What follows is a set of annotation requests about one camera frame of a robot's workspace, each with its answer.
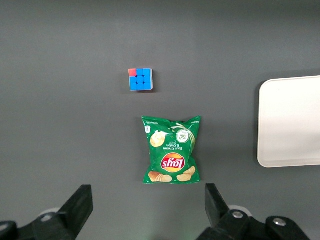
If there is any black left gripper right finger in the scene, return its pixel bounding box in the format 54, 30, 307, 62
196, 183, 311, 240

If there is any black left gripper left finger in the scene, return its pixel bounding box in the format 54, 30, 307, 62
0, 184, 94, 240

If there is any beige plastic tray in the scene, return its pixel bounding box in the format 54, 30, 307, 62
257, 75, 320, 169

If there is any green Lay's chips bag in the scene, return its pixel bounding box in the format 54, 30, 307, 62
141, 114, 202, 185

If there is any Rubik's cube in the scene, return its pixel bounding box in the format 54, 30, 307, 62
128, 67, 154, 92

